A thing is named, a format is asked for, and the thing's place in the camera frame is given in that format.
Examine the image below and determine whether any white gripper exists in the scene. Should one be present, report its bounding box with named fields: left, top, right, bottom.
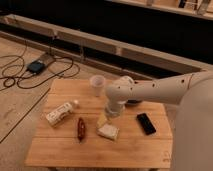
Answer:
left=97, top=100, right=125, bottom=128

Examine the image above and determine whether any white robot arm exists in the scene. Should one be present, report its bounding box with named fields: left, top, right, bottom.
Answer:
left=105, top=70, right=213, bottom=171

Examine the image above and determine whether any white sponge block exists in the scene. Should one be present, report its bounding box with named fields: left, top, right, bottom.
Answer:
left=98, top=124, right=119, bottom=140

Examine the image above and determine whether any wooden table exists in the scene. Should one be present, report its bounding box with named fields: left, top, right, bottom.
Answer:
left=25, top=79, right=172, bottom=169

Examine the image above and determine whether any dark bowl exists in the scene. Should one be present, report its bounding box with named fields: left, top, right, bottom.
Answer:
left=126, top=100, right=142, bottom=106

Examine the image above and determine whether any black smartphone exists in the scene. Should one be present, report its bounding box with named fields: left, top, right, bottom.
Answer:
left=137, top=113, right=156, bottom=135

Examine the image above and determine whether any white plastic bottle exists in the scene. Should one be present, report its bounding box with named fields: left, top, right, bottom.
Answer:
left=45, top=100, right=79, bottom=126

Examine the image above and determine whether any black floor cable left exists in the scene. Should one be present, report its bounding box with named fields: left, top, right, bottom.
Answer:
left=0, top=39, right=81, bottom=90

